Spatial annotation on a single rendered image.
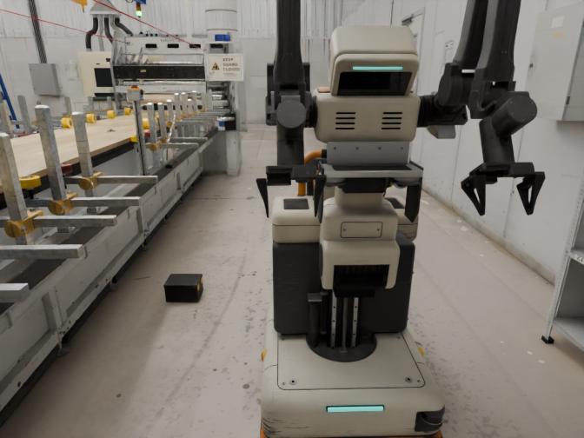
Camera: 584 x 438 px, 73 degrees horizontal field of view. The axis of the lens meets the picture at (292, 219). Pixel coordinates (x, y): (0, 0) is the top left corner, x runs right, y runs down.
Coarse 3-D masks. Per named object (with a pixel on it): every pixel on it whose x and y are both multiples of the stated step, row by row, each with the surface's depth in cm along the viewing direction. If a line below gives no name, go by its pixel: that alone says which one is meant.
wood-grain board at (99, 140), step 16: (144, 112) 495; (64, 128) 323; (96, 128) 323; (112, 128) 323; (128, 128) 323; (16, 144) 236; (32, 144) 236; (64, 144) 236; (96, 144) 236; (112, 144) 240; (16, 160) 189; (32, 160) 189; (64, 160) 189; (0, 192) 142
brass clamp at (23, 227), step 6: (36, 210) 135; (42, 210) 135; (30, 216) 129; (12, 222) 123; (18, 222) 124; (24, 222) 126; (30, 222) 129; (6, 228) 123; (12, 228) 123; (18, 228) 123; (24, 228) 125; (30, 228) 129; (36, 228) 132; (6, 234) 124; (12, 234) 124; (18, 234) 124; (24, 234) 126
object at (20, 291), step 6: (0, 288) 84; (6, 288) 84; (12, 288) 84; (18, 288) 84; (24, 288) 85; (0, 294) 83; (6, 294) 83; (12, 294) 83; (18, 294) 83; (24, 294) 85; (0, 300) 84; (6, 300) 84; (12, 300) 84; (18, 300) 84; (24, 300) 85
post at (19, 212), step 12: (0, 144) 118; (0, 156) 119; (12, 156) 121; (0, 168) 120; (12, 168) 121; (12, 180) 121; (12, 192) 122; (12, 204) 124; (24, 204) 127; (12, 216) 125; (24, 216) 127; (24, 240) 128
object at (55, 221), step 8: (0, 216) 132; (8, 216) 132; (40, 216) 132; (48, 216) 132; (56, 216) 132; (64, 216) 132; (72, 216) 132; (80, 216) 132; (88, 216) 132; (96, 216) 132; (104, 216) 132; (112, 216) 132; (0, 224) 130; (40, 224) 130; (48, 224) 131; (56, 224) 131; (64, 224) 131; (72, 224) 131; (80, 224) 131; (88, 224) 131; (96, 224) 131; (104, 224) 131; (112, 224) 131
